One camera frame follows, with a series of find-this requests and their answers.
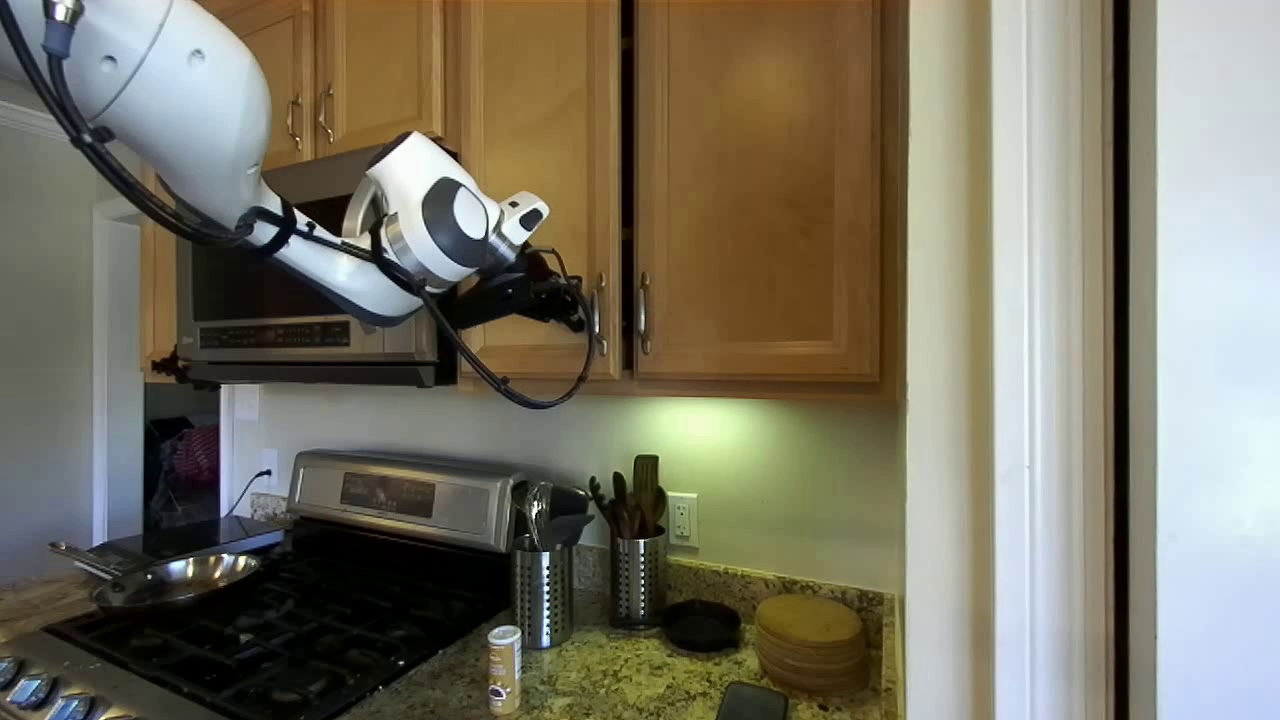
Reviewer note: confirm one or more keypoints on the perforated steel utensil holder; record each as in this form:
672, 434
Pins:
640, 582
540, 603

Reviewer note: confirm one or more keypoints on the white wall outlet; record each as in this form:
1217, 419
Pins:
681, 521

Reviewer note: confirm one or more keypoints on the black kitchen utensil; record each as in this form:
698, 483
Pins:
609, 507

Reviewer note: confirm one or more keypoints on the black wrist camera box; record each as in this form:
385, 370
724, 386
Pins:
481, 303

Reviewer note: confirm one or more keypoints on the black nylon turner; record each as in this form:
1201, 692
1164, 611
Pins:
570, 515

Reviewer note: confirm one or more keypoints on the wooden cutting board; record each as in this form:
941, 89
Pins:
41, 605

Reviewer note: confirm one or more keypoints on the small black round dish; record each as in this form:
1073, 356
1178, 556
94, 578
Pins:
700, 627

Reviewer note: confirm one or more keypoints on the small brown bottle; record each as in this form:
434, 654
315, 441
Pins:
505, 669

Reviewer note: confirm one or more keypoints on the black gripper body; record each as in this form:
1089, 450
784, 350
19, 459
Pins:
548, 287

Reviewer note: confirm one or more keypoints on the brown wooden utensil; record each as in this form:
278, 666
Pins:
648, 494

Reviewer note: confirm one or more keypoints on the narrow wooden cabinet door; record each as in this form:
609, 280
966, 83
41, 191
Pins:
157, 295

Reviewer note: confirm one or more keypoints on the wooden wall cabinet frame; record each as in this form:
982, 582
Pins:
894, 201

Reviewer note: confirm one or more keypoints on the steel frying pan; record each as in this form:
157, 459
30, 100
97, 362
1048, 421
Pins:
181, 574

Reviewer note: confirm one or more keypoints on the stainless steel microwave oven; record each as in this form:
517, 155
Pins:
267, 325

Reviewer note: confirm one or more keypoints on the white door frame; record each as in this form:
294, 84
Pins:
1055, 362

